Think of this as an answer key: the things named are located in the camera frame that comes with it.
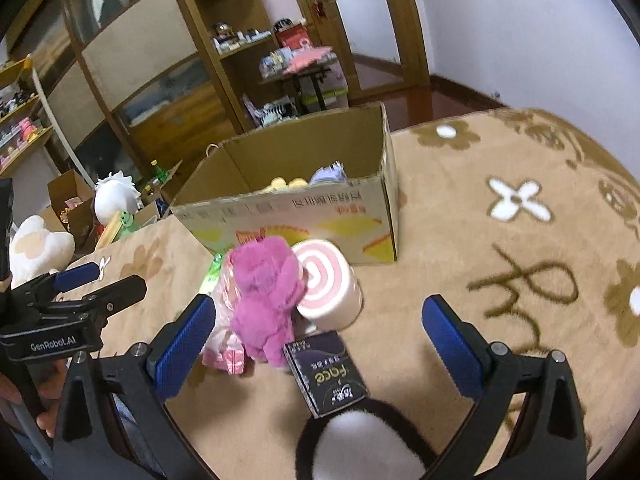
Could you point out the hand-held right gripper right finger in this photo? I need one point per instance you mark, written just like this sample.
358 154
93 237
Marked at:
450 352

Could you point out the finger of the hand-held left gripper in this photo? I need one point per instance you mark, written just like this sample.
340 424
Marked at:
76 276
119 292

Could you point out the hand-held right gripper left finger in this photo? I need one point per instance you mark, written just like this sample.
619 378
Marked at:
184 352

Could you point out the pink plush toy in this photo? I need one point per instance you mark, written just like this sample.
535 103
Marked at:
265 300

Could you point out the printed cardboard box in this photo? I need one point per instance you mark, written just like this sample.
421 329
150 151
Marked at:
300 215

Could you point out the person's left hand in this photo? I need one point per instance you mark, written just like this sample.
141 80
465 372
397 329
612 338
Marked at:
49 391

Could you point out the pink plastic package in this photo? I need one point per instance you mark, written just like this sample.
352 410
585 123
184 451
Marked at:
226 356

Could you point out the cream white plush toy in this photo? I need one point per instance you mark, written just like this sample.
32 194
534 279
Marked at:
40 250

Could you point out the green frog toy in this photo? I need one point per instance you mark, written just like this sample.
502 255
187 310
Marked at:
122 223

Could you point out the small brown cardboard box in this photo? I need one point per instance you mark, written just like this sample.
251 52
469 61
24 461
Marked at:
70 195

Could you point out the green plastic packet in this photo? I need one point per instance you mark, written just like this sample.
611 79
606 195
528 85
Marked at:
212 272

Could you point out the white spiky plush toy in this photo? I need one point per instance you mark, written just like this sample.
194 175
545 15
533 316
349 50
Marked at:
115 200

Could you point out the beige flower blanket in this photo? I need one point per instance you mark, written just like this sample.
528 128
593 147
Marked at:
450 260

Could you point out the green bottle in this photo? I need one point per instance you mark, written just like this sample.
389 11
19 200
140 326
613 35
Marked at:
159 172

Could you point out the black tissue packet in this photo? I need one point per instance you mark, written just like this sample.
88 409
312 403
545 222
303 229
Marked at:
325 375

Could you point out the pink swirl roll plush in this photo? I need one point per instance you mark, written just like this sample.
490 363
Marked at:
332 302

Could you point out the black and white plush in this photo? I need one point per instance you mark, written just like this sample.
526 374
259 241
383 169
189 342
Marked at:
352 447

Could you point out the white pole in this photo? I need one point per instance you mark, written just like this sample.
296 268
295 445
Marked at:
52 115

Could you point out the yellow plush toy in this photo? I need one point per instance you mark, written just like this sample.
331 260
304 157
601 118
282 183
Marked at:
285 185

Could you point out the wooden glass door cabinet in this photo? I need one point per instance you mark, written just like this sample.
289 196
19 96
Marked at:
130 60

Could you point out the wooden corner shelf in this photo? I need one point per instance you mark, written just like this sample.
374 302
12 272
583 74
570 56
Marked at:
225 60

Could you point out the small black folding table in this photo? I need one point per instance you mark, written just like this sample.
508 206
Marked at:
312 82

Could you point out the pink paper sheet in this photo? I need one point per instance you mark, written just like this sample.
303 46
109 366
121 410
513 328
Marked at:
307 59

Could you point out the red box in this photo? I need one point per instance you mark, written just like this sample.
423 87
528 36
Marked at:
292 37

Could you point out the wooden door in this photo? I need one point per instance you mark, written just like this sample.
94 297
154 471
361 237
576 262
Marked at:
385 35

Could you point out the wooden wall shelf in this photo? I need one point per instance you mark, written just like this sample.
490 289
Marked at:
20 110

